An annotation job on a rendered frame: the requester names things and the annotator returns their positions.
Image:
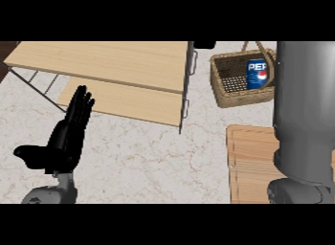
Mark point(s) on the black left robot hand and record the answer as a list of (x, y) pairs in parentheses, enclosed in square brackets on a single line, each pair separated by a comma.
[(69, 134)]

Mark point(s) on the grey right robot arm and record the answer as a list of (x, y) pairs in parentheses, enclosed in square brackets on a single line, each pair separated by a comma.
[(308, 121)]

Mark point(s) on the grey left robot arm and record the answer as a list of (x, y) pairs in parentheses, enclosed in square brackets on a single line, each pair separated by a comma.
[(56, 193)]

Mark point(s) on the wooden cutting board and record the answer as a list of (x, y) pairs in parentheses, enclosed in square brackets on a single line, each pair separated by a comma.
[(250, 166)]

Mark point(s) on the blue soda can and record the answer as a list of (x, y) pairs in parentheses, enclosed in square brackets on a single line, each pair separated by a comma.
[(255, 76)]

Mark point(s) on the black object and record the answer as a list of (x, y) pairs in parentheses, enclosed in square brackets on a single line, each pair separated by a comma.
[(203, 44)]

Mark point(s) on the wooden two-tier metal-frame rack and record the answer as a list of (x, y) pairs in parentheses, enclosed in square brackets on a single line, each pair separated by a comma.
[(112, 63)]

